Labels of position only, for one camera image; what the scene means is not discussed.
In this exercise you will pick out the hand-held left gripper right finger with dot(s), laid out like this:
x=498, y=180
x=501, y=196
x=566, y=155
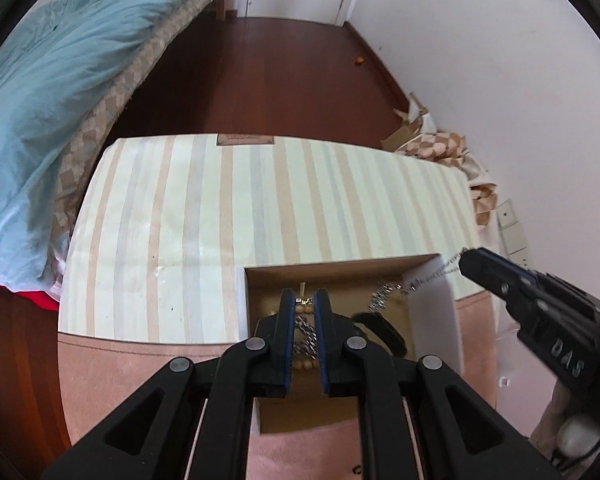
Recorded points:
x=322, y=340

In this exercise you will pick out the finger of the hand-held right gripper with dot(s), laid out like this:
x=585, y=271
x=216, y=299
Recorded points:
x=482, y=275
x=505, y=265

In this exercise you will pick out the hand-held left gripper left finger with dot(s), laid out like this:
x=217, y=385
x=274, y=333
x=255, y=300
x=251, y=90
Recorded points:
x=287, y=340

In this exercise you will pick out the black smartwatch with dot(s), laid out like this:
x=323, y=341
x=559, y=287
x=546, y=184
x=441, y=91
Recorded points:
x=385, y=332

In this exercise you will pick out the cardboard box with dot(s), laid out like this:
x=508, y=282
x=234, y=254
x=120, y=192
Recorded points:
x=430, y=310

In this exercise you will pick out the checkered beige cloth bag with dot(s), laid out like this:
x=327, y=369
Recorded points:
x=445, y=150

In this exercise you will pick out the striped table cloth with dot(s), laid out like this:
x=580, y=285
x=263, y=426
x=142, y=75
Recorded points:
x=180, y=220

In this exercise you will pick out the red bed sheet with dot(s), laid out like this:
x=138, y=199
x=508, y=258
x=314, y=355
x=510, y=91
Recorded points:
x=40, y=300

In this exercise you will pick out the checkered bed mattress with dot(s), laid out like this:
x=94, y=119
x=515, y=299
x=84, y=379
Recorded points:
x=125, y=85

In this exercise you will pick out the light blue duvet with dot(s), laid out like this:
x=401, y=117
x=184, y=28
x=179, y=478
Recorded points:
x=40, y=110

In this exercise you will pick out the white wall socket strip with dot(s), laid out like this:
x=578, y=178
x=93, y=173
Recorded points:
x=512, y=230

